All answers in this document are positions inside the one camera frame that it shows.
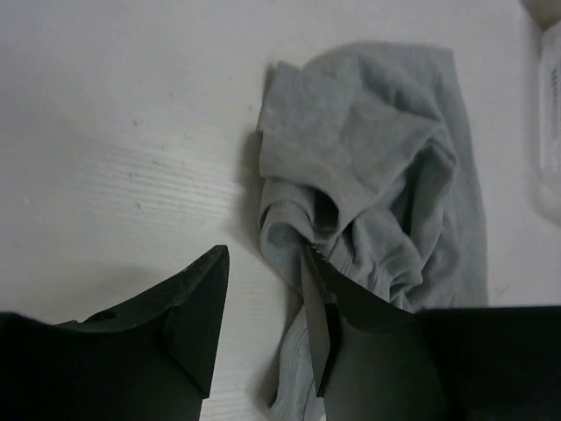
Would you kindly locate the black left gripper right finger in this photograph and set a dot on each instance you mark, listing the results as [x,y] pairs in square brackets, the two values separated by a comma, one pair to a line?
[373,361]

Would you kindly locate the grey tank top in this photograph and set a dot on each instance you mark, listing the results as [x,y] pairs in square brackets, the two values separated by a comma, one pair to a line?
[366,154]

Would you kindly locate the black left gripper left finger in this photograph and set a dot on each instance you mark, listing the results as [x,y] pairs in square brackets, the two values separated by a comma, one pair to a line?
[151,357]

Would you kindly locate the white plastic laundry basket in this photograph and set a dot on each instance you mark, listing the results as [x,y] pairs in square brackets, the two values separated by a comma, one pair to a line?
[540,36]

